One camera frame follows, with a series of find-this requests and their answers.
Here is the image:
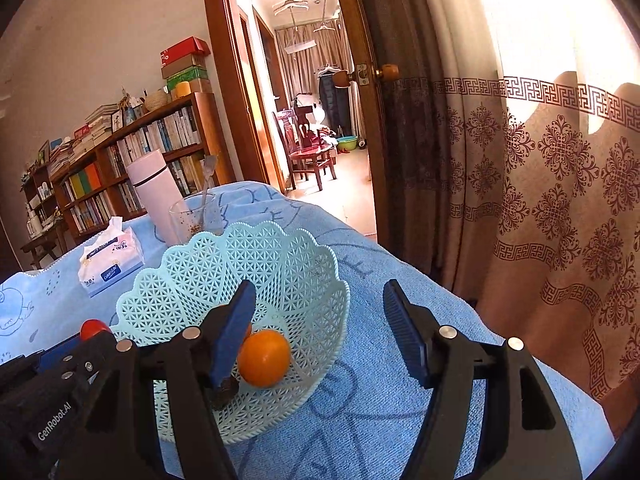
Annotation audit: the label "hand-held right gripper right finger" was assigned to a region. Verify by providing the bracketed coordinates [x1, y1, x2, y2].
[382, 279, 583, 480]

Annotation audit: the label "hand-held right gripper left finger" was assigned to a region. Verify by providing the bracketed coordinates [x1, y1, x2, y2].
[55, 280, 258, 480]

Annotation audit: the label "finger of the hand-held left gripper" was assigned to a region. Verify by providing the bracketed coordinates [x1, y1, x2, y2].
[0, 335, 85, 386]
[50, 332, 120, 393]

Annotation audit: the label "small red tomato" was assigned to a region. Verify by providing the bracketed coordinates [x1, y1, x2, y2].
[80, 318, 114, 343]

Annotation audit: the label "dark brown passion fruit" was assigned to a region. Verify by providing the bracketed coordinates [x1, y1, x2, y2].
[209, 379, 240, 411]

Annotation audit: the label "mint green plastic basket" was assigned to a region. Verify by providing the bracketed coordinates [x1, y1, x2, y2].
[111, 220, 351, 445]

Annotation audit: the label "white tissue pack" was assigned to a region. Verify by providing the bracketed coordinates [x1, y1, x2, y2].
[76, 216, 146, 299]

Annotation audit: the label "wooden stool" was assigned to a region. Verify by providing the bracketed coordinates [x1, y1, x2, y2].
[20, 234, 63, 270]

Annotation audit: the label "dark wooden cabinet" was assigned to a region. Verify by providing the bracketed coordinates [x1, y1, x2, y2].
[0, 220, 26, 283]

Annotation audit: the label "clear drinking glass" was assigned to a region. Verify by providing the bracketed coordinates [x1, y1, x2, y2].
[168, 195, 225, 248]

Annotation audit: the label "small wooden shelf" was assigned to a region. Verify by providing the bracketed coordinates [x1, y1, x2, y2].
[21, 162, 68, 241]

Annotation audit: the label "clear plastic spoon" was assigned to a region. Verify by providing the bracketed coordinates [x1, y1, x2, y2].
[197, 155, 219, 233]

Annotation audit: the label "pink thermos bottle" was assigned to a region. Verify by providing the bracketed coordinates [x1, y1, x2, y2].
[125, 149, 188, 247]

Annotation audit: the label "patterned beige curtain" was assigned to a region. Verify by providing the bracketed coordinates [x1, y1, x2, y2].
[350, 0, 640, 441]

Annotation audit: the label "red wooden chair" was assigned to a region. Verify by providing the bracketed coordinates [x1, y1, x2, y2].
[292, 105, 323, 148]
[290, 142, 337, 191]

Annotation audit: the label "wooden door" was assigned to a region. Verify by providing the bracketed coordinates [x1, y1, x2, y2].
[327, 0, 406, 261]

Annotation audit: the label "wooden bookshelf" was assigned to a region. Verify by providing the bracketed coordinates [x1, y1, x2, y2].
[50, 91, 236, 241]

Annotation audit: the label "rows of shelved books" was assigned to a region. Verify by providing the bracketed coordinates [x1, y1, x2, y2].
[62, 106, 206, 233]

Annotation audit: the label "stack of books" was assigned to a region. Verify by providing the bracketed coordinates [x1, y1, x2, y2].
[47, 102, 123, 161]

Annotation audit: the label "woven basket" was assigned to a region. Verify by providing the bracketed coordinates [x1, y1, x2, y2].
[144, 89, 173, 111]

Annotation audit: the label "black hanging coat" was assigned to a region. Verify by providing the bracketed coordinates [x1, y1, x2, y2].
[317, 72, 353, 133]

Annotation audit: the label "green cardboard box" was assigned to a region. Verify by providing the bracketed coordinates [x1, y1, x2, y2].
[166, 66, 211, 92]

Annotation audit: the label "wooden door knob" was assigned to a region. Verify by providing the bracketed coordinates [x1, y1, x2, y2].
[332, 62, 401, 90]

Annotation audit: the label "brown cardboard box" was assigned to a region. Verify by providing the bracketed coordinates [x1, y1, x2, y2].
[162, 55, 208, 81]

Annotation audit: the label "grey striped curtain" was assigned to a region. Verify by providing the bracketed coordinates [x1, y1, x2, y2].
[275, 22, 346, 106]

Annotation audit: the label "red cardboard box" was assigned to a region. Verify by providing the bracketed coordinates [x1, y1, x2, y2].
[161, 36, 211, 66]

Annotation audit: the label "wooden door frame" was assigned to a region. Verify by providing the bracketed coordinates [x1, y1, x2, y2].
[200, 0, 301, 193]

